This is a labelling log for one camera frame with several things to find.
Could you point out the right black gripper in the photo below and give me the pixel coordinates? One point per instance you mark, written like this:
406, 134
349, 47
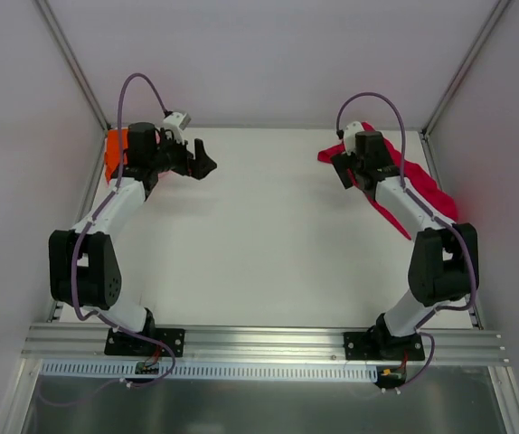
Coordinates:
347, 167

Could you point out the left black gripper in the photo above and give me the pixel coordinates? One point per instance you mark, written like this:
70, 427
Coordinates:
187, 158

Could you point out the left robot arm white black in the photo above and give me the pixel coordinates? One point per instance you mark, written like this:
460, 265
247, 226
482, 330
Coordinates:
84, 270

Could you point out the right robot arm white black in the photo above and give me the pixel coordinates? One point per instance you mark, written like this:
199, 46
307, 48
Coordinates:
442, 275

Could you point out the pink t shirt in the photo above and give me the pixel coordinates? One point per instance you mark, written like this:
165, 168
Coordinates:
163, 174

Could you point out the orange t shirt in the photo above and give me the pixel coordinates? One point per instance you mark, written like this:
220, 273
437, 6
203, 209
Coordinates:
112, 155

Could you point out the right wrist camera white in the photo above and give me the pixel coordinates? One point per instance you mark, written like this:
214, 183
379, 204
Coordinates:
347, 135

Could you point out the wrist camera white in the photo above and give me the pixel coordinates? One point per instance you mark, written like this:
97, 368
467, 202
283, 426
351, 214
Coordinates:
177, 121
347, 135

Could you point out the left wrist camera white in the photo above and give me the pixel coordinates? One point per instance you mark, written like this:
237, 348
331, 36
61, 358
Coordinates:
177, 121

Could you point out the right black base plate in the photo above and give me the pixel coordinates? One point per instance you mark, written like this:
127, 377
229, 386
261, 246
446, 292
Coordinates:
368, 346

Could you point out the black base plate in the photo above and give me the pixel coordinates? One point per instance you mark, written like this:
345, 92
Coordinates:
121, 344
368, 346

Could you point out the aluminium mounting rail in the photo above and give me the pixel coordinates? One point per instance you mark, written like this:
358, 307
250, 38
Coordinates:
470, 347

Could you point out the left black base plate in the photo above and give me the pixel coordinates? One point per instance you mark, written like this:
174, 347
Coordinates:
121, 344

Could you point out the white slotted cable duct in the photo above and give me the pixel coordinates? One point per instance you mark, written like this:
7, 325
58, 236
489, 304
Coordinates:
213, 371

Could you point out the left aluminium frame post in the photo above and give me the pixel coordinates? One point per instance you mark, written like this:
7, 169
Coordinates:
59, 37

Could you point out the aluminium frame post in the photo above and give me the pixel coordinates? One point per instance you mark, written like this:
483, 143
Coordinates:
493, 18
59, 37

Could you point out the right aluminium frame post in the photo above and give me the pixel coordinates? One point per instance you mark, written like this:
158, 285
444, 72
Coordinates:
493, 18

